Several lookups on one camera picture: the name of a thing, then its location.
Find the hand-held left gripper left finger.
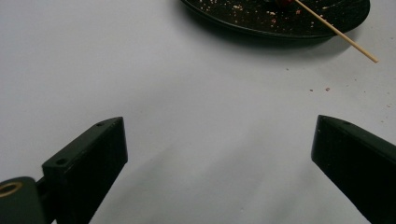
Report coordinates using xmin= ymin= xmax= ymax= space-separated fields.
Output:
xmin=41 ymin=116 xmax=129 ymax=224

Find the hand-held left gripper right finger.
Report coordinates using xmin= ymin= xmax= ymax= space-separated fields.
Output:
xmin=310 ymin=114 xmax=396 ymax=224

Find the wooden skewer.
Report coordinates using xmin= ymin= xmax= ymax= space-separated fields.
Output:
xmin=293 ymin=0 xmax=380 ymax=64

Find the black round plate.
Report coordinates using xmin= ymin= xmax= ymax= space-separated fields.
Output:
xmin=179 ymin=0 xmax=372 ymax=40

